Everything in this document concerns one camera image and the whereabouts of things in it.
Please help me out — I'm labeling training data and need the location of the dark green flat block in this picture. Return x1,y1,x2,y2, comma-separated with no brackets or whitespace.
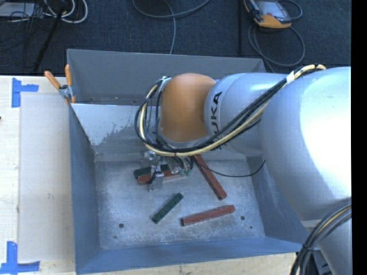
133,164,170,180
151,192,184,225

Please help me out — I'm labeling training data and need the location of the grey metal bin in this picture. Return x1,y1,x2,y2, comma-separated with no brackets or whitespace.
66,49,310,275

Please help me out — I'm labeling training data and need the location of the pale flat board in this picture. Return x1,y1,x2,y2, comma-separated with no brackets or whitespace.
17,92,77,264

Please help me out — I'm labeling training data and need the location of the red-brown flat block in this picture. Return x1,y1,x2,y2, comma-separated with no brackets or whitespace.
136,170,184,186
180,205,236,227
193,154,228,201

